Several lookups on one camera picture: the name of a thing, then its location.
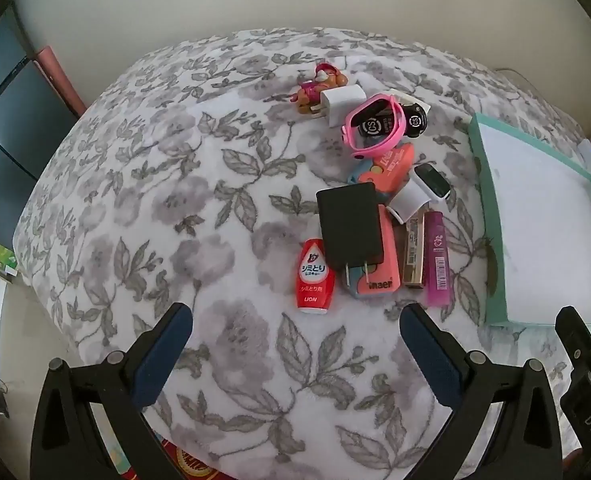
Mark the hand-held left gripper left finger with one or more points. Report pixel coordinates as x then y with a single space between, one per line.
163 352

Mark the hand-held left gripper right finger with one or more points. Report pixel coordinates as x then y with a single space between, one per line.
433 355

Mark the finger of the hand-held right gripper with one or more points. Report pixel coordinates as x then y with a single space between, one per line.
578 335

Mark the gold patterned lighter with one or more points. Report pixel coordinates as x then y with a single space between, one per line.
414 255

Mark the pink and blue inaer case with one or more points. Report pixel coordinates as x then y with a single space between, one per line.
388 255

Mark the teal shallow cardboard box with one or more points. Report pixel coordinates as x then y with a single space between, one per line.
545 220

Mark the red stain remover bottle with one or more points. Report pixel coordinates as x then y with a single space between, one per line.
313 285

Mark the black plug charger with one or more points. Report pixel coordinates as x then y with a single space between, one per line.
348 225

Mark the white fitness band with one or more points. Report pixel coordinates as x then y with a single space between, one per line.
410 197

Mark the orange pink eraser pack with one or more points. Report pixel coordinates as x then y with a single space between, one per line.
390 165

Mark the black mini camera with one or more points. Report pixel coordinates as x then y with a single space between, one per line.
415 120

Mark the pink wrist watch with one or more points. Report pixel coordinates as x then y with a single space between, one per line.
373 122

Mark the white plastic frame bracket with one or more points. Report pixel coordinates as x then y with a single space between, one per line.
406 96

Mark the white plug charger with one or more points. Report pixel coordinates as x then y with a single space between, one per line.
343 105

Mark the pink puppy toy figure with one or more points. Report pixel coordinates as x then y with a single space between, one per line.
320 82

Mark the red printed packet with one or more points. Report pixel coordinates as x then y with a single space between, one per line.
195 467

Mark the grey floral blanket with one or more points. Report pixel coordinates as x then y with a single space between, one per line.
175 185

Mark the black cabinet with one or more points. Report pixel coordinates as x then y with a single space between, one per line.
5 110

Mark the pink rolled mat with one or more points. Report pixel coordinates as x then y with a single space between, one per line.
58 80

